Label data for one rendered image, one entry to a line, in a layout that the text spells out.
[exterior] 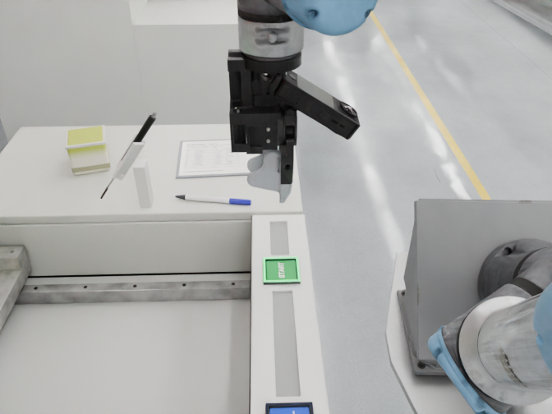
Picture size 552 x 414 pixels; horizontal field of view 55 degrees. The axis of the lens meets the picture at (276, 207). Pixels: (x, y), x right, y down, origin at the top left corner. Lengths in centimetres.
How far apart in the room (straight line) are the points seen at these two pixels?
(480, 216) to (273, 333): 38
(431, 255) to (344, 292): 132
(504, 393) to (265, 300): 34
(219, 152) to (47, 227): 36
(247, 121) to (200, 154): 48
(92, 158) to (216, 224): 29
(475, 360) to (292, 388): 22
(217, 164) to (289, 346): 47
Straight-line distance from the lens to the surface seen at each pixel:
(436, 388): 89
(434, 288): 87
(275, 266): 82
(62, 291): 102
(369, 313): 210
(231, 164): 107
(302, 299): 78
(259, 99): 65
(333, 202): 264
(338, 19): 48
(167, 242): 99
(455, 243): 88
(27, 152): 123
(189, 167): 107
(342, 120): 65
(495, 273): 85
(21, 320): 104
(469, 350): 63
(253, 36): 60
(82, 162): 109
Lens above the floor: 152
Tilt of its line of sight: 36 degrees down
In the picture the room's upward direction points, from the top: straight up
